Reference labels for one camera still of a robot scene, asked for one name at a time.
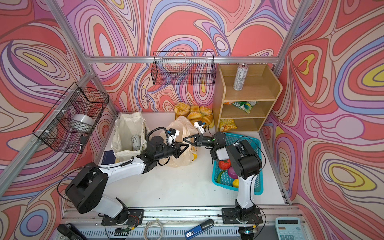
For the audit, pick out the dark blue notebook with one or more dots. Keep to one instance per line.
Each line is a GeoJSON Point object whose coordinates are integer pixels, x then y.
{"type": "Point", "coordinates": [108, 158]}

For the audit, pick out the silver pink drink can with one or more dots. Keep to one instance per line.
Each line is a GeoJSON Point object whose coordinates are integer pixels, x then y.
{"type": "Point", "coordinates": [240, 77]}

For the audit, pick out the silver tape roll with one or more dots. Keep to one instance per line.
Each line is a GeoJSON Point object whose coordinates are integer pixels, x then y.
{"type": "Point", "coordinates": [81, 123]}

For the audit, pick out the green snack packet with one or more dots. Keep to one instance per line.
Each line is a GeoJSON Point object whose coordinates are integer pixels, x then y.
{"type": "Point", "coordinates": [245, 106]}

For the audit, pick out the translucent beige plastic bag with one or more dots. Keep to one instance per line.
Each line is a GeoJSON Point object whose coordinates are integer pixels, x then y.
{"type": "Point", "coordinates": [186, 129]}

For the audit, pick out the yellow chips bag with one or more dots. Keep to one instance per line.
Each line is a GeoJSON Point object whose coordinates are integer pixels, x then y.
{"type": "Point", "coordinates": [226, 125]}

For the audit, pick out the black wire basket back wall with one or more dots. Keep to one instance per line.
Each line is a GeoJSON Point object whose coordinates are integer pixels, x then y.
{"type": "Point", "coordinates": [184, 68]}

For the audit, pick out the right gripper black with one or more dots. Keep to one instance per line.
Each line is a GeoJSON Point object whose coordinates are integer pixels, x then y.
{"type": "Point", "coordinates": [198, 140]}

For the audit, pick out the blue black handheld tool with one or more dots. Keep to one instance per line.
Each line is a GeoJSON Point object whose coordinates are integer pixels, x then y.
{"type": "Point", "coordinates": [206, 225]}

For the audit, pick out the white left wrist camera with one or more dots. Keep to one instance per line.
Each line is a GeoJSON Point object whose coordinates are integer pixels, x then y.
{"type": "Point", "coordinates": [172, 135]}

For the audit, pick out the white energy drink can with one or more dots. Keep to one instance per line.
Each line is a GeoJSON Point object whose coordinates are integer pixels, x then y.
{"type": "Point", "coordinates": [136, 142]}

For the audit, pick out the oval bread bun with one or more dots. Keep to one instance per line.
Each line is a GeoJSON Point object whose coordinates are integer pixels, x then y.
{"type": "Point", "coordinates": [194, 116]}

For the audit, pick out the purple toy onion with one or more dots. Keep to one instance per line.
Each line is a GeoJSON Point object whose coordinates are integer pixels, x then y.
{"type": "Point", "coordinates": [232, 174]}

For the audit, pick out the white calculator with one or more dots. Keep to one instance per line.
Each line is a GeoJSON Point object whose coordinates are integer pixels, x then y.
{"type": "Point", "coordinates": [289, 228]}

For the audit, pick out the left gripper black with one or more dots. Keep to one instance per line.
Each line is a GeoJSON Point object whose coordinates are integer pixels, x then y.
{"type": "Point", "coordinates": [176, 150]}

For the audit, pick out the wooden shelf unit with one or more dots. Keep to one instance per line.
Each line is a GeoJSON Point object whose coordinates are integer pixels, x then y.
{"type": "Point", "coordinates": [261, 86]}

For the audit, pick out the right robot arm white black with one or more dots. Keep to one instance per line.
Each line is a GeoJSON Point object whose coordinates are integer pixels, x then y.
{"type": "Point", "coordinates": [247, 165]}

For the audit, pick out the black wire basket wall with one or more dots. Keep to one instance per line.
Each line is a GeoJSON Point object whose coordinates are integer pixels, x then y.
{"type": "Point", "coordinates": [184, 68]}
{"type": "Point", "coordinates": [57, 134]}

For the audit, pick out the sugared bread roll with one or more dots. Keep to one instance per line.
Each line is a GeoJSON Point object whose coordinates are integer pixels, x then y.
{"type": "Point", "coordinates": [182, 109]}

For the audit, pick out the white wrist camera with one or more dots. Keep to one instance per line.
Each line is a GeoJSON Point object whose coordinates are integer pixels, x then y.
{"type": "Point", "coordinates": [172, 135]}
{"type": "Point", "coordinates": [200, 126]}

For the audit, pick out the black wire basket left wall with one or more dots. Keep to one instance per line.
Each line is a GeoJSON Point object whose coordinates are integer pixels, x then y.
{"type": "Point", "coordinates": [57, 134]}

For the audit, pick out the striped croissant bread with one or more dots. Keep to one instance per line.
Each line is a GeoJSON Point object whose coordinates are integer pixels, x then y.
{"type": "Point", "coordinates": [208, 119]}

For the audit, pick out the red toy tomato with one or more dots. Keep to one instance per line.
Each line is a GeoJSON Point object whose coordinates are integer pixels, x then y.
{"type": "Point", "coordinates": [225, 164]}

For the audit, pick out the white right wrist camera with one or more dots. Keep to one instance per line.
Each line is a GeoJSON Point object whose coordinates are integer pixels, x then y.
{"type": "Point", "coordinates": [200, 126]}

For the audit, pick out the yellow toy lemon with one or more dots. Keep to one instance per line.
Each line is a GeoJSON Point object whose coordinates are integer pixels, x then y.
{"type": "Point", "coordinates": [236, 183]}

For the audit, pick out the white canvas tote bag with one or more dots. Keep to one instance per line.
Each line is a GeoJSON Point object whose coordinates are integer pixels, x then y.
{"type": "Point", "coordinates": [127, 125]}

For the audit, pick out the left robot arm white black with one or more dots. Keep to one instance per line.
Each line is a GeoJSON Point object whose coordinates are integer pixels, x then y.
{"type": "Point", "coordinates": [86, 190]}

